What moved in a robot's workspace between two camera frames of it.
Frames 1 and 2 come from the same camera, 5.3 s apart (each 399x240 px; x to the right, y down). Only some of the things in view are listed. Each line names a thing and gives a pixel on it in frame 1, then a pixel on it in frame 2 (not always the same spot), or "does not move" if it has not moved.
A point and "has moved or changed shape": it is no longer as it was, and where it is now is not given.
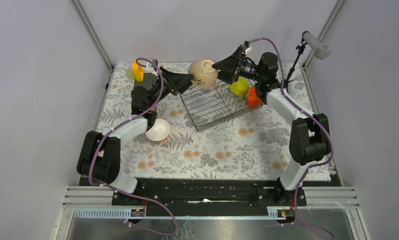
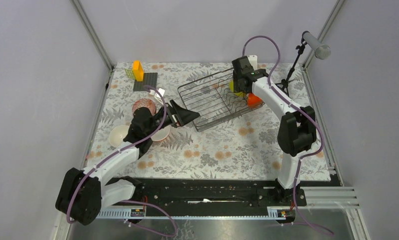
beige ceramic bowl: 205,76 has moved or changed shape
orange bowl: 253,99 does not move
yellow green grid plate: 129,73 does not move
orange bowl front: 159,131 does not move
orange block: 138,71 does not move
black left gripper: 179,82 to 179,116
